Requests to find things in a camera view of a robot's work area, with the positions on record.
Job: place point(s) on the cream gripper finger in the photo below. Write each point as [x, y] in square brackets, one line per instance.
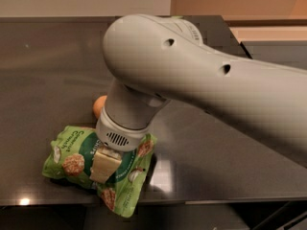
[106, 161]

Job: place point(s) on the orange fruit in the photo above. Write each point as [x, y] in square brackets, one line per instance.
[98, 105]

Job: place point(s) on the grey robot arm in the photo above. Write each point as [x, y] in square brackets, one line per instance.
[155, 60]

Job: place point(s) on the green rice chip bag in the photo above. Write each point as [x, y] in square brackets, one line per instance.
[72, 156]

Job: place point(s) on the grey gripper body with vent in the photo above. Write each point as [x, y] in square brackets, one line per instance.
[119, 137]

